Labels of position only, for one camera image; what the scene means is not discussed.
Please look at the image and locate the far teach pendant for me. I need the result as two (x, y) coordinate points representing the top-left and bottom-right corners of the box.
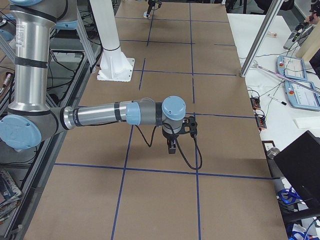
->
(276, 55), (308, 81)

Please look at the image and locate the stack of books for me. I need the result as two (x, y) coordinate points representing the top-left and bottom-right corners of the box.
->
(0, 168), (22, 224)

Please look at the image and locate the teach pendant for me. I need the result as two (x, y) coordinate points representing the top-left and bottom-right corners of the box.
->
(284, 80), (320, 112)
(276, 55), (308, 81)

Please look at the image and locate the left black connector block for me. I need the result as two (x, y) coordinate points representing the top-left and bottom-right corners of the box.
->
(250, 96), (261, 110)

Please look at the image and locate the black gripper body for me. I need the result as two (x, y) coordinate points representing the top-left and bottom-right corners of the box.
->
(162, 124), (179, 141)
(147, 5), (152, 13)

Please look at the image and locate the white camera mast base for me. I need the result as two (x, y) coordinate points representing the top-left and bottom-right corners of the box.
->
(90, 0), (135, 82)

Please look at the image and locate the black monitor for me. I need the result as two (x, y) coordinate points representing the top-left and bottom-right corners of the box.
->
(274, 130), (320, 208)

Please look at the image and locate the black marker pen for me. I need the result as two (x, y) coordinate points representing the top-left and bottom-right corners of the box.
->
(268, 94), (287, 106)

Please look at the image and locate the blue lanyard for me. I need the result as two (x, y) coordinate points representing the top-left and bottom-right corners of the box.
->
(276, 186), (304, 206)

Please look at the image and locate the brown paper table cover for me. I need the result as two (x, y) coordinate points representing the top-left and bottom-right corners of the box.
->
(24, 1), (289, 240)

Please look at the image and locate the near teach pendant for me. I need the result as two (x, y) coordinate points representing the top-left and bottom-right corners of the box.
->
(284, 80), (320, 112)

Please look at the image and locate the aluminium frame post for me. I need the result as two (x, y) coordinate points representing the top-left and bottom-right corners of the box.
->
(240, 0), (284, 78)

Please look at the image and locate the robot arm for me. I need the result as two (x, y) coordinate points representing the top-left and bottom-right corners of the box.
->
(0, 0), (187, 150)
(147, 0), (162, 15)

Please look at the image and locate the aluminium table frame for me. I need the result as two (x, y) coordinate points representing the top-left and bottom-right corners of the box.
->
(0, 5), (101, 240)

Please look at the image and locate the silver metal cylinder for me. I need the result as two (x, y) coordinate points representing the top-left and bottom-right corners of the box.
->
(266, 147), (281, 160)

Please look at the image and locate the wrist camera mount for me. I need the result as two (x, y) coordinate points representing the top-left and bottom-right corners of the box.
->
(179, 116), (198, 139)

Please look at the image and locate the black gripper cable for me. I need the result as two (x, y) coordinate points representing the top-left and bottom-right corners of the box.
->
(133, 118), (203, 171)

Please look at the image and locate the metal grabber stick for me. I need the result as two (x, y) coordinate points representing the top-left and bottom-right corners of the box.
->
(252, 63), (320, 95)

